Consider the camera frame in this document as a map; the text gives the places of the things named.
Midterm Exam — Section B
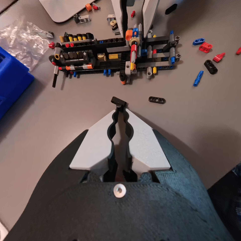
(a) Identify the dark blue patterned cloth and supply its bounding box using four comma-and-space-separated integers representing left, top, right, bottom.
231, 163, 241, 213

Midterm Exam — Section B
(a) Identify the white stand base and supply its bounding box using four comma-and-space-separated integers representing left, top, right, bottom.
39, 0, 96, 23

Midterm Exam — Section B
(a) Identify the short red lego beam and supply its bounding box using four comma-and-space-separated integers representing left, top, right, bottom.
199, 42, 213, 53

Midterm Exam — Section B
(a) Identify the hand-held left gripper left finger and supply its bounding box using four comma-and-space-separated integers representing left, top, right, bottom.
69, 110, 116, 181

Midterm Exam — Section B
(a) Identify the blue plastic bin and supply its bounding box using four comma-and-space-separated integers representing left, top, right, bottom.
0, 46, 35, 121

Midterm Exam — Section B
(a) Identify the lego vehicle chassis model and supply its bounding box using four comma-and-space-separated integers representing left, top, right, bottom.
49, 23, 182, 88

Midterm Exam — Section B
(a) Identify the black three-hole lego beam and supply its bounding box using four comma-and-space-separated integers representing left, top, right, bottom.
148, 96, 166, 104

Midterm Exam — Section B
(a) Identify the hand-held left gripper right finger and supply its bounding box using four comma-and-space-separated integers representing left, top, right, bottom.
124, 108, 171, 180

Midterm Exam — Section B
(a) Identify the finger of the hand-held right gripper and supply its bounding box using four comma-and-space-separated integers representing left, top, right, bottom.
142, 0, 160, 37
111, 0, 128, 38

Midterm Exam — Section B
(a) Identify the long blue lego pin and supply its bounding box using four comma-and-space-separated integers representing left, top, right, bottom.
193, 71, 204, 87

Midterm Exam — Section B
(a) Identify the clear plastic bag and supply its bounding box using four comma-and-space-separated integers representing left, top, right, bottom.
0, 20, 54, 71

